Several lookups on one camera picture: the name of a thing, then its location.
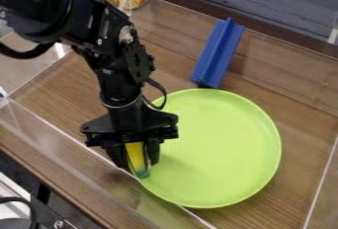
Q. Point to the green round plate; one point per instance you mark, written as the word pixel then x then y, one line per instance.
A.
pixel 226 154

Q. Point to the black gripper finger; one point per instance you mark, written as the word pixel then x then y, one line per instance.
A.
pixel 116 153
pixel 153 150

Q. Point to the yellow toy banana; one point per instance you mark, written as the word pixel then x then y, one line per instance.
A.
pixel 137 159

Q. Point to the clear acrylic enclosure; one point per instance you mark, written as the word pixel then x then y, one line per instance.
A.
pixel 288 79

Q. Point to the blue plastic block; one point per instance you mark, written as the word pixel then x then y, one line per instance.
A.
pixel 216 54

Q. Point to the black device under table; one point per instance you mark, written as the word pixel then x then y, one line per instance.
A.
pixel 55 213

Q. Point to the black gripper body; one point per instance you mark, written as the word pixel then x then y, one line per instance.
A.
pixel 127 128

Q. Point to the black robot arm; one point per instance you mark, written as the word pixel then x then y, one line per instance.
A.
pixel 101 35

